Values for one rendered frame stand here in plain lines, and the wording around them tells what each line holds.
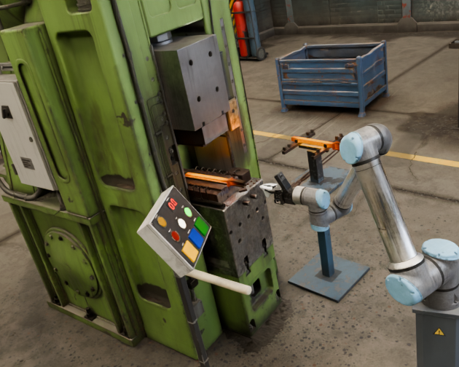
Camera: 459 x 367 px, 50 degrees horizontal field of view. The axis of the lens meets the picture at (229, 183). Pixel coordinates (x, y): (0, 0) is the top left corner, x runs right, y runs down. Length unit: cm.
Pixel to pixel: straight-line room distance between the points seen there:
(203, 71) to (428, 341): 163
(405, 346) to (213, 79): 179
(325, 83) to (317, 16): 513
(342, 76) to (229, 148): 343
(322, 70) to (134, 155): 415
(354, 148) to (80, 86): 139
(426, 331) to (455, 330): 12
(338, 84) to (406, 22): 428
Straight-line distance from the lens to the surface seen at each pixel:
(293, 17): 1169
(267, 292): 322
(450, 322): 241
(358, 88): 614
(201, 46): 249
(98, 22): 230
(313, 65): 632
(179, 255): 211
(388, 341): 307
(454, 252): 226
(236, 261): 280
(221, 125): 261
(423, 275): 216
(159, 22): 249
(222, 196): 268
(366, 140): 203
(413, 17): 1026
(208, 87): 252
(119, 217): 287
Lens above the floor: 217
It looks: 26 degrees down
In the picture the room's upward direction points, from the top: 12 degrees counter-clockwise
